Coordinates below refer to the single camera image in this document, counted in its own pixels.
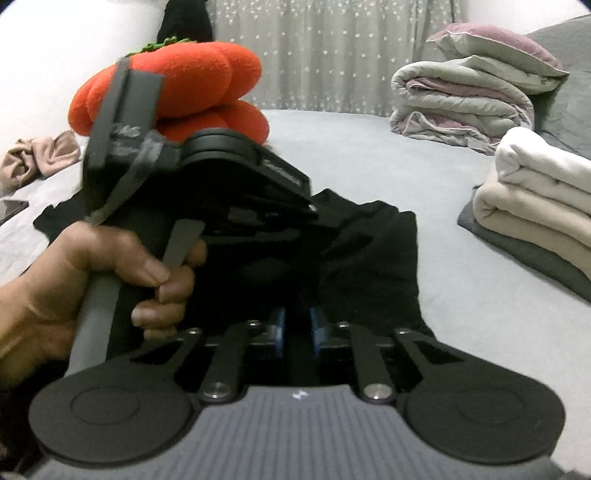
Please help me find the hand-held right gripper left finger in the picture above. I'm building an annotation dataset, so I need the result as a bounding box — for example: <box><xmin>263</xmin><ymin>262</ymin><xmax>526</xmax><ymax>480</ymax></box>
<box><xmin>131</xmin><ymin>308</ymin><xmax>287</xmax><ymax>401</ymax></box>

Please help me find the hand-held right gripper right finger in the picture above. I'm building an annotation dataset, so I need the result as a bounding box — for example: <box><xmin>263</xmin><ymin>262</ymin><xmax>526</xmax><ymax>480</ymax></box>
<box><xmin>309</xmin><ymin>307</ymin><xmax>467</xmax><ymax>402</ymax></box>

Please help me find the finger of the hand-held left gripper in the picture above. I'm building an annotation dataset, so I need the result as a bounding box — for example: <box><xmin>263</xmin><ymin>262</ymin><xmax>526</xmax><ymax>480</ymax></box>
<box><xmin>222</xmin><ymin>205</ymin><xmax>320</xmax><ymax>234</ymax></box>

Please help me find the black garment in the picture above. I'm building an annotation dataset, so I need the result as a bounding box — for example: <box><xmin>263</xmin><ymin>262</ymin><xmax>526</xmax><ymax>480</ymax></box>
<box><xmin>157</xmin><ymin>0</ymin><xmax>215</xmax><ymax>44</ymax></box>
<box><xmin>33</xmin><ymin>187</ymin><xmax>438</xmax><ymax>388</ymax></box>

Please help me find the person's left forearm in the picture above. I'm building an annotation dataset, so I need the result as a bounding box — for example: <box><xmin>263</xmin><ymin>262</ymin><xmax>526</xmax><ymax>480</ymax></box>
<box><xmin>0</xmin><ymin>276</ymin><xmax>71</xmax><ymax>391</ymax></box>

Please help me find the person's left hand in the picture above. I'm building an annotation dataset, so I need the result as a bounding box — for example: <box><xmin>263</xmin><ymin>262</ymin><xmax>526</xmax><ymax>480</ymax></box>
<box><xmin>23</xmin><ymin>222</ymin><xmax>209</xmax><ymax>360</ymax></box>

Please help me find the orange pumpkin plush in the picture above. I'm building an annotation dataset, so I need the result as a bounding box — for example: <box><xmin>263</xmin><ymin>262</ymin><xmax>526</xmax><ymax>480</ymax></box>
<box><xmin>68</xmin><ymin>41</ymin><xmax>271</xmax><ymax>148</ymax></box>

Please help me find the grey bed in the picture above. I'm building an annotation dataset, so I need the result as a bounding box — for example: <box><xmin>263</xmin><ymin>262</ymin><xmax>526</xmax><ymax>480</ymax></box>
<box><xmin>0</xmin><ymin>108</ymin><xmax>591</xmax><ymax>480</ymax></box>

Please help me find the black hanging garment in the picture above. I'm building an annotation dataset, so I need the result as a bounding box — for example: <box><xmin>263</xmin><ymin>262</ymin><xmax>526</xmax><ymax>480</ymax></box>
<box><xmin>157</xmin><ymin>0</ymin><xmax>215</xmax><ymax>44</ymax></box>

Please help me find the grey dotted curtain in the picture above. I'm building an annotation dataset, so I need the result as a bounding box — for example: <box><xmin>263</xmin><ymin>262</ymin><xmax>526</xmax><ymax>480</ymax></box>
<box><xmin>208</xmin><ymin>0</ymin><xmax>467</xmax><ymax>118</ymax></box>

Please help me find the crumpled pink beige cloth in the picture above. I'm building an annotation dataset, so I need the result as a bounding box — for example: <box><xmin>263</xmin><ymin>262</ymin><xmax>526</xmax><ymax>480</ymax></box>
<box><xmin>0</xmin><ymin>130</ymin><xmax>81</xmax><ymax>192</ymax></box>

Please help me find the dark flat phone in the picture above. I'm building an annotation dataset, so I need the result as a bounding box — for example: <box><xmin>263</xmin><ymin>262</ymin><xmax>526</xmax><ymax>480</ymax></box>
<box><xmin>0</xmin><ymin>199</ymin><xmax>29</xmax><ymax>226</ymax></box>

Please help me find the folded grey garment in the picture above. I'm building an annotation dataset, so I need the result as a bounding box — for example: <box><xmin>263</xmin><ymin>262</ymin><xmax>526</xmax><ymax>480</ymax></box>
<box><xmin>457</xmin><ymin>198</ymin><xmax>591</xmax><ymax>305</ymax></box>

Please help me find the folded white pink quilt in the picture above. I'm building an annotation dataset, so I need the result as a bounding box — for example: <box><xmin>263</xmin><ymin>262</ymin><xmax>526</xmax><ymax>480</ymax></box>
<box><xmin>390</xmin><ymin>55</ymin><xmax>536</xmax><ymax>155</ymax></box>

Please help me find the folded beige garment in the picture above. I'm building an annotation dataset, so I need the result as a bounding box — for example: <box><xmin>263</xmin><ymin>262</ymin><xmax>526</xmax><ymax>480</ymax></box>
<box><xmin>473</xmin><ymin>181</ymin><xmax>591</xmax><ymax>273</ymax></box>

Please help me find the pink grey pillow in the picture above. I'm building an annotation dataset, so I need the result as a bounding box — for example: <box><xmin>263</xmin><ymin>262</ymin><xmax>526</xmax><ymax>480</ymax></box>
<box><xmin>426</xmin><ymin>22</ymin><xmax>570</xmax><ymax>79</ymax></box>

